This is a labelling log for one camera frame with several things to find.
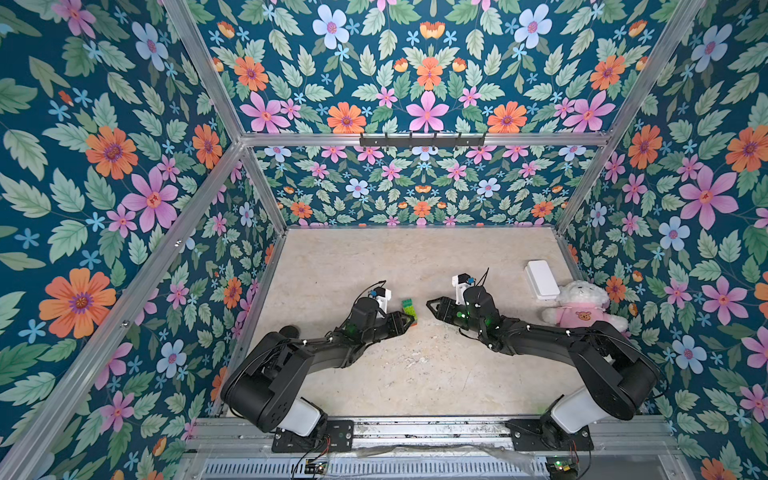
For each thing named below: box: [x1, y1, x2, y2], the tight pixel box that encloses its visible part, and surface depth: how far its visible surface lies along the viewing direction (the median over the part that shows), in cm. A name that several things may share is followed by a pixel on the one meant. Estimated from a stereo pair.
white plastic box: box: [525, 260, 561, 300], surface depth 101 cm
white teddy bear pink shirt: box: [541, 280, 629, 332], surface depth 90 cm
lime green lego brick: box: [401, 298, 418, 321], surface depth 95 cm
